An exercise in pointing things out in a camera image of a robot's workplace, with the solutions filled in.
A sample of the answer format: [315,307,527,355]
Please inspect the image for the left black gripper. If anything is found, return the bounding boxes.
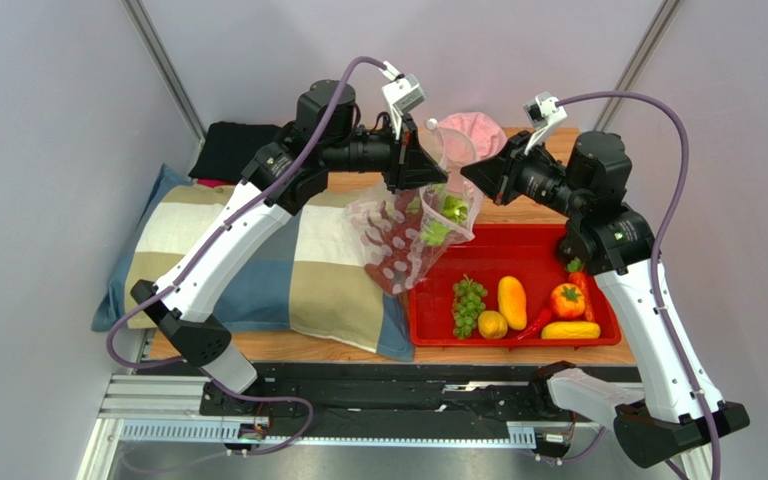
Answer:
[321,112,447,196]

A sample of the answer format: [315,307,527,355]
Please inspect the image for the clear zip top bag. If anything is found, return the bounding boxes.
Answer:
[345,119,483,296]

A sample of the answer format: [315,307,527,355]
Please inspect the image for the red toy lobster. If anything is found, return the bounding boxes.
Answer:
[346,190,435,296]

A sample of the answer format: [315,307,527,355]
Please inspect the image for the green toy grapes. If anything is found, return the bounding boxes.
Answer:
[451,275,488,339]

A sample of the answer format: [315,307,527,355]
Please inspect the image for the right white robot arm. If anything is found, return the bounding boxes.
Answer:
[460,131,749,468]

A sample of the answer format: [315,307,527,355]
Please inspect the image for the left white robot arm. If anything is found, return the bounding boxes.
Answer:
[131,74,448,394]

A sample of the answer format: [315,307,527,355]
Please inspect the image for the pink bucket hat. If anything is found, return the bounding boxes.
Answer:
[435,112,507,193]

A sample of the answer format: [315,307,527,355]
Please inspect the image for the red plastic tray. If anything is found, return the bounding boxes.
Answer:
[408,224,622,348]

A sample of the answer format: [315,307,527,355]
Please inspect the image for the orange toy mango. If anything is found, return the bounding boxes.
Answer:
[497,276,528,331]

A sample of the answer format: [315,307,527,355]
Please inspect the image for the toy carrot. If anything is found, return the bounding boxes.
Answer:
[565,257,596,323]

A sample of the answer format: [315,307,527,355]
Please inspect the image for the orange toy tomato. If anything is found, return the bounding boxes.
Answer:
[549,283,586,320]

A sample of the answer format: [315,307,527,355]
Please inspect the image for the yellow toy lemon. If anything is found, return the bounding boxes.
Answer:
[477,310,508,340]

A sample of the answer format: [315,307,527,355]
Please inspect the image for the plaid patchwork pillow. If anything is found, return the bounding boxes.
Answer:
[91,165,414,362]

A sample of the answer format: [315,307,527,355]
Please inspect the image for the red toy chili pepper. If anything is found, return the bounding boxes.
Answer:
[514,307,554,340]

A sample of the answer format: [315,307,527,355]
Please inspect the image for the yellow toy banana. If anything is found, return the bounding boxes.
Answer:
[540,321,602,340]

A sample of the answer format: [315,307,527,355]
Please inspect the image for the black folded cloth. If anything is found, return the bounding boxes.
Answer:
[189,121,280,183]

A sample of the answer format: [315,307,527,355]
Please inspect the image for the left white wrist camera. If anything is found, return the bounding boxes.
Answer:
[380,61,426,139]

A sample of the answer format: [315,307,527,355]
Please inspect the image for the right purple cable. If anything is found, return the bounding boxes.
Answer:
[556,90,722,480]

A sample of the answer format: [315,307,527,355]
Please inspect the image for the purple cable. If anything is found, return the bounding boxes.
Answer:
[105,55,399,457]
[556,90,722,480]

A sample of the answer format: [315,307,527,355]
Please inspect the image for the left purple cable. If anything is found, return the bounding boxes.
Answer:
[105,55,399,457]

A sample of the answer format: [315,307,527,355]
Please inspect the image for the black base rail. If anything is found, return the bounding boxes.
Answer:
[117,359,595,461]

